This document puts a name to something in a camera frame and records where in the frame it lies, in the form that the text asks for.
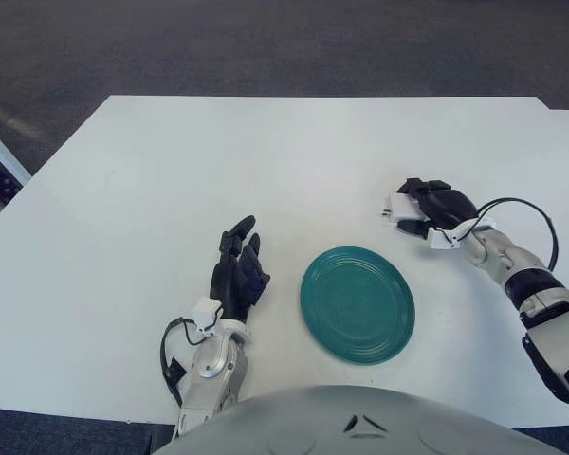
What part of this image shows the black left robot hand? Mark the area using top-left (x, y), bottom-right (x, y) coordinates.
top-left (210, 215), bottom-right (272, 323)

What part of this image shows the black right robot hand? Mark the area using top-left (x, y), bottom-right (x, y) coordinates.
top-left (396, 177), bottom-right (479, 238)

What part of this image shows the white charger block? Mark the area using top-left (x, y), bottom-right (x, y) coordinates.
top-left (380, 192), bottom-right (423, 222)

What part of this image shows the teal round plate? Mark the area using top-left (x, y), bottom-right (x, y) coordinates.
top-left (300, 246), bottom-right (416, 366)

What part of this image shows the grey robot torso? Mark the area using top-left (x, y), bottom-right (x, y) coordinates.
top-left (151, 384), bottom-right (569, 455)

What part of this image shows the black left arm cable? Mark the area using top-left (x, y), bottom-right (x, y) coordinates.
top-left (159, 316), bottom-right (195, 407)

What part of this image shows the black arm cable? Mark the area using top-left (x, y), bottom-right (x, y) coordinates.
top-left (454, 197), bottom-right (560, 274)
top-left (159, 316), bottom-right (195, 407)

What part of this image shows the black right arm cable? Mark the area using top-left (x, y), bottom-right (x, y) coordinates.
top-left (454, 197), bottom-right (560, 274)

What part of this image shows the white shelf frame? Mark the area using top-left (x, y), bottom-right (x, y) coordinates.
top-left (0, 117), bottom-right (33, 186)

